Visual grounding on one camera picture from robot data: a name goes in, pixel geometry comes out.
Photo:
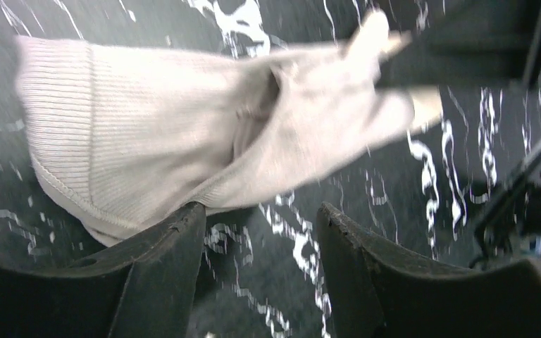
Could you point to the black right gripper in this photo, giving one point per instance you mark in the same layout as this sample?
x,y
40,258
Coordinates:
x,y
485,43

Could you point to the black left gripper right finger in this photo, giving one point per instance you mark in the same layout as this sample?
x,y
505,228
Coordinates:
x,y
381,289

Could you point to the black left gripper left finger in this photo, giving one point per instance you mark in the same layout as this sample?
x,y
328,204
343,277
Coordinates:
x,y
141,287

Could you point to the grey beige underwear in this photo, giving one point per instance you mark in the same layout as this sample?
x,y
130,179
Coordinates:
x,y
120,137

